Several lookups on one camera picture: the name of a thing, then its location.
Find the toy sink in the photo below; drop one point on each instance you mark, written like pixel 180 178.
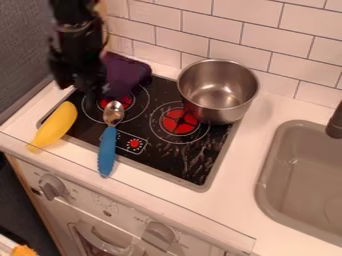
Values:
pixel 302 180

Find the silver pot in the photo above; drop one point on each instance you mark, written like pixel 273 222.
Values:
pixel 218 90

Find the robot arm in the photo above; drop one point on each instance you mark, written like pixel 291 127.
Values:
pixel 73 11

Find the yellow toy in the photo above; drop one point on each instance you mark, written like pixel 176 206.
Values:
pixel 24 251

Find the yellow toy banana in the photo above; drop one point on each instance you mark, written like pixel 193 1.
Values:
pixel 55 125

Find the purple cloth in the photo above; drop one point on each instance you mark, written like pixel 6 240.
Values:
pixel 127 75

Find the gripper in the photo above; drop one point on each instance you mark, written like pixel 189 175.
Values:
pixel 78 56

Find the tap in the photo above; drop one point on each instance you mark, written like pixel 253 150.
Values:
pixel 335 125

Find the toy stove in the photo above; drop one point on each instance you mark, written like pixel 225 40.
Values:
pixel 178 150

